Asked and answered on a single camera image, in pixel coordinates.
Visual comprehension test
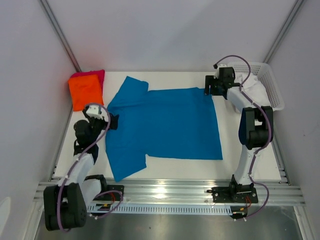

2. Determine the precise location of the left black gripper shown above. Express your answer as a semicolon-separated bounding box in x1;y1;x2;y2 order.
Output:
83;110;119;143

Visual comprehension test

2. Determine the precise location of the blue t shirt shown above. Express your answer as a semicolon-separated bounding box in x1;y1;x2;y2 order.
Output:
105;76;223;182

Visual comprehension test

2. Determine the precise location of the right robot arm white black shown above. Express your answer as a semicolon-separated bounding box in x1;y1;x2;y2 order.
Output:
204;63;274;202

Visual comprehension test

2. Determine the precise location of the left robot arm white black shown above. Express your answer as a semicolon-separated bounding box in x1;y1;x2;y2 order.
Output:
43;114;119;232

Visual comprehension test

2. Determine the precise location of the folded orange t shirt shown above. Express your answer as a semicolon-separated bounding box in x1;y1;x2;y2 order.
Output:
68;74;104;112

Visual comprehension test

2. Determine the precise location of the folded pink t shirt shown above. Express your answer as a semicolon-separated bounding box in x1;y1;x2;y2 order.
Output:
70;69;106;91

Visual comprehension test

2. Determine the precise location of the white plastic basket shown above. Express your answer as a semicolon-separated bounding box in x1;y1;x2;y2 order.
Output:
227;61;285;111

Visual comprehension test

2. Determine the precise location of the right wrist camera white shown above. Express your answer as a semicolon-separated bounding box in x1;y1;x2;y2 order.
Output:
213;63;228;79

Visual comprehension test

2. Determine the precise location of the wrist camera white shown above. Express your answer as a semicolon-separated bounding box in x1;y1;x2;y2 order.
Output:
213;63;228;79
82;104;104;120

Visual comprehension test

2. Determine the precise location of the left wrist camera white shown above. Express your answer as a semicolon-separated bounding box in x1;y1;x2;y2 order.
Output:
82;104;104;120

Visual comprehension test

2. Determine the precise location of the aluminium mounting rail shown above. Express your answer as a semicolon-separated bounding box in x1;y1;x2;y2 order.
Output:
33;178;306;206

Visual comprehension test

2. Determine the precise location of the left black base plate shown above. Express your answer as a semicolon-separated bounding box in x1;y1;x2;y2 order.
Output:
94;185;125;202

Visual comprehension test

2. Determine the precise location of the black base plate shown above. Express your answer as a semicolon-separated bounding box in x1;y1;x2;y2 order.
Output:
94;185;125;202
206;186;259;204

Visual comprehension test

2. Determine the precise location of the white slotted cable duct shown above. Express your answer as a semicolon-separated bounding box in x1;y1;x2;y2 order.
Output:
87;203;232;216

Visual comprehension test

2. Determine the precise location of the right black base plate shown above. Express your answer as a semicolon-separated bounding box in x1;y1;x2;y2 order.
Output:
206;186;259;204

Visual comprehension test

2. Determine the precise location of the right aluminium corner post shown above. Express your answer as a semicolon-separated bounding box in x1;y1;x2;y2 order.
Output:
263;0;307;64

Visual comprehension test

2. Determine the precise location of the aluminium corner post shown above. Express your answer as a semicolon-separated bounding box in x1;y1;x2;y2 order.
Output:
38;0;82;73
263;0;307;64

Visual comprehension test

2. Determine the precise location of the left aluminium corner post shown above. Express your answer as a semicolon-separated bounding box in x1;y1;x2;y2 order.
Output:
38;0;82;73

